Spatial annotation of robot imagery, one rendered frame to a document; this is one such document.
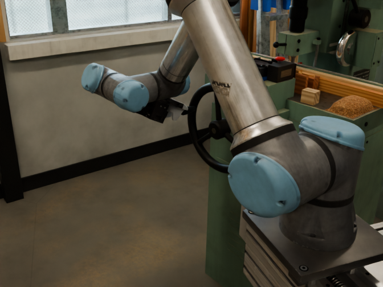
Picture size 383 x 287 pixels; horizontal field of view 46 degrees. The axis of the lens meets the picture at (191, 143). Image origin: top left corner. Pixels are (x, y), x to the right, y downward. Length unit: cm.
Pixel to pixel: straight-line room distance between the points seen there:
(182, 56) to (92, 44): 154
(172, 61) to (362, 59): 75
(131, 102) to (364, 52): 85
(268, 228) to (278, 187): 24
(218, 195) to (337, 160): 102
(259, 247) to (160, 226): 134
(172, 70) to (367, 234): 57
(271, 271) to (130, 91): 52
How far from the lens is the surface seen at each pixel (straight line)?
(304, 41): 156
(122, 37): 265
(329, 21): 160
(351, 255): 90
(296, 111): 141
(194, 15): 79
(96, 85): 116
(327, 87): 152
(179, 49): 107
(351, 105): 134
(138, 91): 108
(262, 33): 244
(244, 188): 74
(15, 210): 260
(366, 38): 161
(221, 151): 168
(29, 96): 258
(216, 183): 176
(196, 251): 218
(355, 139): 82
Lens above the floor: 134
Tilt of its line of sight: 25 degrees down
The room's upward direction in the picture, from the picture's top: 1 degrees clockwise
